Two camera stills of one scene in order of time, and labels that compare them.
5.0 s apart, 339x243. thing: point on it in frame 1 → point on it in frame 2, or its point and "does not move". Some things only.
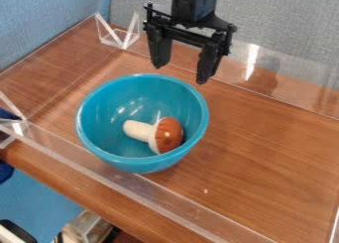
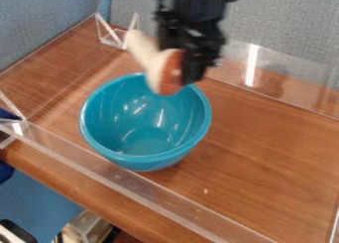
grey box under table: (88, 228) does not move
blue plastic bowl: (140, 97) does not move
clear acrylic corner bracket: (116, 37) does not move
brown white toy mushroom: (164, 135) → (164, 65)
